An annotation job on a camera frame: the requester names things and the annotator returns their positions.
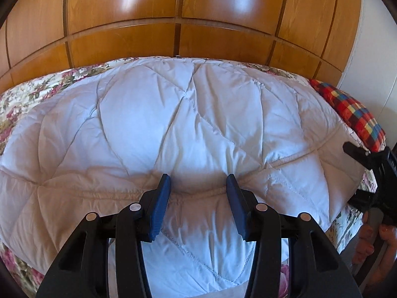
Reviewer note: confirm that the white quilted puffer jacket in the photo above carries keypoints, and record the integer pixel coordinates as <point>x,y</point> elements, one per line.
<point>186,115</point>

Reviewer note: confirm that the floral bedspread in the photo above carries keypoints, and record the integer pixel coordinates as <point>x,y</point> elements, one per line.
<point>12,99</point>

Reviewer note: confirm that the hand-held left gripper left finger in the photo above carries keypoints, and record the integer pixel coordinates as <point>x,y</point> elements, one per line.
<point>159,211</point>

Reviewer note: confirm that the person's right hand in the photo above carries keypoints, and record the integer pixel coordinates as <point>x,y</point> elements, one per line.
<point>389,233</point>

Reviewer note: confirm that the plaid pillow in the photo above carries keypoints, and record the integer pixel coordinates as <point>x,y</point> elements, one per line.
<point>350,111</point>

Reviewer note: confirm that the wooden wardrobe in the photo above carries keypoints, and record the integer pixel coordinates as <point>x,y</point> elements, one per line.
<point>155,12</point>

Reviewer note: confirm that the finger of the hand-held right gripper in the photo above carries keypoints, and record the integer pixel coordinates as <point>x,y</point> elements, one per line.
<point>367,197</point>
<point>356,150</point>

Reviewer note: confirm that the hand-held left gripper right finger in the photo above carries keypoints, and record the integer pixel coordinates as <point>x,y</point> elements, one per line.
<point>237,211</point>

